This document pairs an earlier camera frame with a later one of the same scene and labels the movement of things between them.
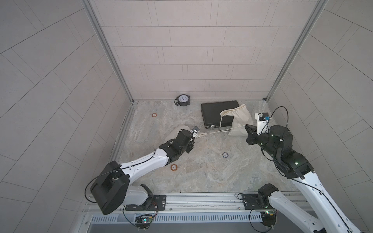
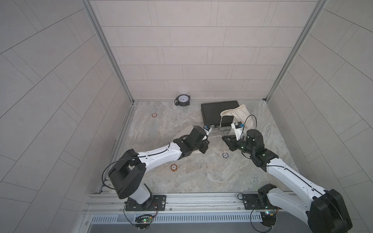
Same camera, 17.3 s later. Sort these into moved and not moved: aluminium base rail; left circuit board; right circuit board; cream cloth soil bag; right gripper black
Moved: right gripper black; cream cloth soil bag
Not moved: right circuit board; aluminium base rail; left circuit board
